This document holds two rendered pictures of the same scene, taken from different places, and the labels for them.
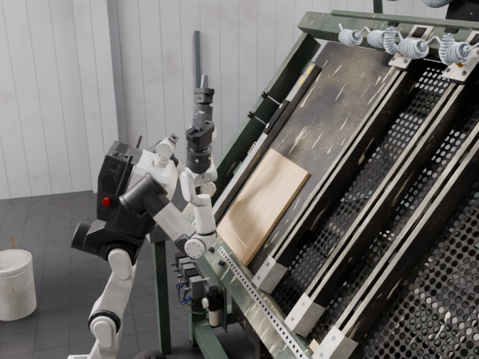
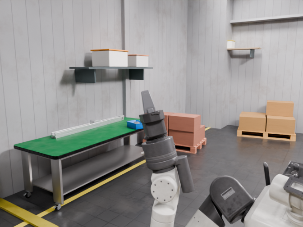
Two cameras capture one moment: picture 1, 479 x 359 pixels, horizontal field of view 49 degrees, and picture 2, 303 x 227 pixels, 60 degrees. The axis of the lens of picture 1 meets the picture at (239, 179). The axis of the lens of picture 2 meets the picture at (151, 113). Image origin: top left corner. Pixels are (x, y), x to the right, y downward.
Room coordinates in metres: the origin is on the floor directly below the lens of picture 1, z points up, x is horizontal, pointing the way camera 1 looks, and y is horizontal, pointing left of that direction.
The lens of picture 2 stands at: (2.22, -0.33, 1.71)
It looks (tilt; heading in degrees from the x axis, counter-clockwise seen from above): 10 degrees down; 139
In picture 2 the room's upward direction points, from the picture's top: straight up
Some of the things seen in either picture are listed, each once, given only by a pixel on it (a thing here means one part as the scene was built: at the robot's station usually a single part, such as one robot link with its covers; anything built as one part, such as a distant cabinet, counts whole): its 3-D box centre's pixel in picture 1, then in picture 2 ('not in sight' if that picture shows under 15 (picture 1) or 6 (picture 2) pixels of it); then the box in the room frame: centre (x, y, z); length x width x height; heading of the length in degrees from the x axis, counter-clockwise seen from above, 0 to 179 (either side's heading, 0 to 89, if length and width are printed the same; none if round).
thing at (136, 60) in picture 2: not in sight; (135, 61); (-1.95, 2.89, 1.84); 0.42 x 0.35 x 0.24; 106
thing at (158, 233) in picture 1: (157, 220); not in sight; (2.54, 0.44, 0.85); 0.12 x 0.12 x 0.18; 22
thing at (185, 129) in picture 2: not in sight; (175, 129); (-1.75, 3.82, 0.37); 1.28 x 0.90 x 0.74; 16
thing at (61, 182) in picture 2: not in sight; (101, 150); (-1.32, 1.70, 0.43); 2.35 x 0.93 x 0.85; 106
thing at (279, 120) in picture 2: not in sight; (265, 118); (-0.86, 6.26, 0.43); 1.46 x 1.11 x 0.86; 16
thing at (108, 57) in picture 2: not in sight; (110, 58); (-1.74, 2.16, 1.87); 0.51 x 0.42 x 0.29; 106
